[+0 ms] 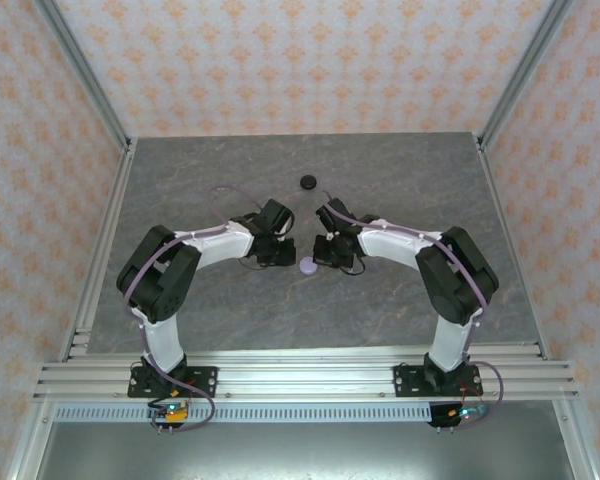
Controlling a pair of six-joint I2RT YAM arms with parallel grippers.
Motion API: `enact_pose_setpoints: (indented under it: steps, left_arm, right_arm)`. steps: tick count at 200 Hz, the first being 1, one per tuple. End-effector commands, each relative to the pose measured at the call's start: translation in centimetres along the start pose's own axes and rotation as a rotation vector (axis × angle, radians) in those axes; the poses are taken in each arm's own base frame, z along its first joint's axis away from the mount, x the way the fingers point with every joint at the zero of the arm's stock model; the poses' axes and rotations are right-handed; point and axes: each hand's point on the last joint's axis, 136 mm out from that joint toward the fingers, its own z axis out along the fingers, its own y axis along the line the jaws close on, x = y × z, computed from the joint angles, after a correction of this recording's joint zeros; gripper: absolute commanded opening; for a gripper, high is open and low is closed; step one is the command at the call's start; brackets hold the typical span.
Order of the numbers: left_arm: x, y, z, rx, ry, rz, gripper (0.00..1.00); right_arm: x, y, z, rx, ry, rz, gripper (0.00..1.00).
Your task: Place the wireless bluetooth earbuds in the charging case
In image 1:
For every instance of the purple earbud charging case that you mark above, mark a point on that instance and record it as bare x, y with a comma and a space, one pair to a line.
307, 267

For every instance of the black earbud charging case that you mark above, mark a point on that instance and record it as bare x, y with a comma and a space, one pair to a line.
308, 182

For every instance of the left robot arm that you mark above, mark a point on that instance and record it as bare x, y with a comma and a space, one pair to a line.
215, 250

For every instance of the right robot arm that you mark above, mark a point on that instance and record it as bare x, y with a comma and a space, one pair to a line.
390, 247

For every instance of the grey metal panel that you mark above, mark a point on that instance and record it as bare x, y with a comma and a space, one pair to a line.
305, 452

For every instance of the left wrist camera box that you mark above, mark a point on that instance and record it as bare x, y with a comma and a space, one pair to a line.
280, 232

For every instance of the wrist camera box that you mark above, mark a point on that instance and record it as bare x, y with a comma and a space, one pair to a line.
280, 232
334, 234

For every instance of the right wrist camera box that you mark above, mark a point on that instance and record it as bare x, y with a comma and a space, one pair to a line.
334, 234

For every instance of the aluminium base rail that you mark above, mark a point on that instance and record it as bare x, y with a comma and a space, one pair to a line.
305, 372

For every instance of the aluminium table side rail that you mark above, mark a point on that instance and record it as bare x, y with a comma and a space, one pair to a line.
498, 200
114, 200

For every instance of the aluminium corner post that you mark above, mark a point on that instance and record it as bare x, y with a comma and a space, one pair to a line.
525, 65
82, 65

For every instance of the aluminium frame leg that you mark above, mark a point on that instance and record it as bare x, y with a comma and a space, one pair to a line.
577, 450
29, 450

